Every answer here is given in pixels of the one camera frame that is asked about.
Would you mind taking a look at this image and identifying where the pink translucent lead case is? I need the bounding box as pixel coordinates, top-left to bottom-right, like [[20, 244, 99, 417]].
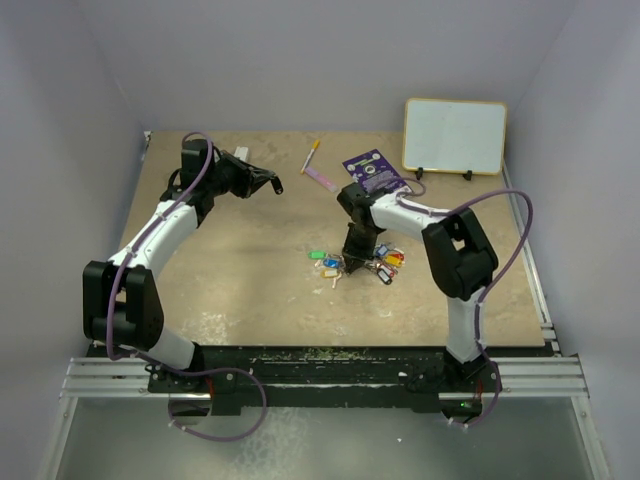
[[304, 167, 338, 193]]

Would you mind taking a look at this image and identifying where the yellow capped marker pen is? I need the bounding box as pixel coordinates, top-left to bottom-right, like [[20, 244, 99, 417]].
[[300, 139, 320, 175]]

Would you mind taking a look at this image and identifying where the black white key tag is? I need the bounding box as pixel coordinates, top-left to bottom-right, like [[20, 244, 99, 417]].
[[271, 177, 284, 195]]

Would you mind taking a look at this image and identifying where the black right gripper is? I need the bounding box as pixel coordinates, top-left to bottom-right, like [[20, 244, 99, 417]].
[[342, 222, 379, 274]]

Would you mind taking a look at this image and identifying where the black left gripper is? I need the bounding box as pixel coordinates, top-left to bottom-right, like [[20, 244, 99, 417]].
[[205, 151, 274, 200]]

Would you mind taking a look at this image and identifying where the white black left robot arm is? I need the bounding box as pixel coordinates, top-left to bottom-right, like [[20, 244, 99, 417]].
[[82, 132, 283, 392]]

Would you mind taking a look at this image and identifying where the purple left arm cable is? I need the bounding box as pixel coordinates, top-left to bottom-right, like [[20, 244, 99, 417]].
[[105, 132, 269, 444]]

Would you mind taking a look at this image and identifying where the black whiteboard stand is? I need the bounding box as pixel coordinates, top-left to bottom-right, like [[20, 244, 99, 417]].
[[414, 167, 473, 181]]

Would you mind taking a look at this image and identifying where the large blue key tag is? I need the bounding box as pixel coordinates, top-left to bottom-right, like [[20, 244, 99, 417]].
[[374, 244, 390, 257]]

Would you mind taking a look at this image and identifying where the yellow framed whiteboard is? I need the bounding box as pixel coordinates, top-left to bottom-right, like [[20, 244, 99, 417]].
[[402, 98, 508, 176]]

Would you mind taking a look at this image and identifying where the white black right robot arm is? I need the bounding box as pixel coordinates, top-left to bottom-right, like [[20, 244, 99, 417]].
[[337, 183, 499, 391]]

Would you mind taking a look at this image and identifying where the purple paperback book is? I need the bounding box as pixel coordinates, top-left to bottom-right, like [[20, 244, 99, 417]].
[[342, 149, 410, 192]]

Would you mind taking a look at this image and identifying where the yellow key tag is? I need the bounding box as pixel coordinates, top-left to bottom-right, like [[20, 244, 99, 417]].
[[321, 269, 339, 278], [384, 254, 405, 267]]

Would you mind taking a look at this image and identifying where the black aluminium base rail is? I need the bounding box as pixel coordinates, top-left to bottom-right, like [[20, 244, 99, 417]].
[[61, 342, 588, 415]]

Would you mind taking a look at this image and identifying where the small blue key tag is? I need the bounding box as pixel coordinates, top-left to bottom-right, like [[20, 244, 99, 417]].
[[323, 258, 341, 269]]

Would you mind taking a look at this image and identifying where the white stapler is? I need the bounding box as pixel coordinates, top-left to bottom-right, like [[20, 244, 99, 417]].
[[235, 146, 249, 159]]

